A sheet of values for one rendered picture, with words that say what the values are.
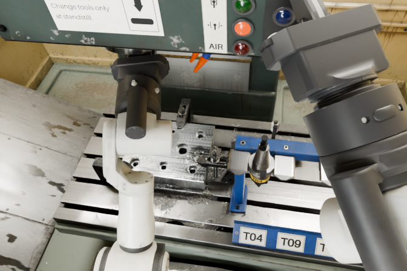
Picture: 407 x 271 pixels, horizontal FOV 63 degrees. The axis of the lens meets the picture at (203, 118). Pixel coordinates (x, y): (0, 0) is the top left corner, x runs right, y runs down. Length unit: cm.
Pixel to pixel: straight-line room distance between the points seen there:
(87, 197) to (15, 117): 70
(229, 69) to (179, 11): 93
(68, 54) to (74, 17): 169
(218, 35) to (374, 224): 28
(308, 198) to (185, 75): 69
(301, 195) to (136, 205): 67
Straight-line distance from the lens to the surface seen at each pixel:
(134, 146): 59
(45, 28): 54
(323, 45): 33
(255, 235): 105
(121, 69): 72
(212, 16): 43
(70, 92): 209
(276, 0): 41
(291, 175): 84
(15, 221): 159
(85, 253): 148
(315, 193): 119
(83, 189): 126
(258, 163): 80
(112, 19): 47
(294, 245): 107
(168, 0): 43
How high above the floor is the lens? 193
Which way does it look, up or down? 50 degrees down
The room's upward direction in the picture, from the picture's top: 6 degrees counter-clockwise
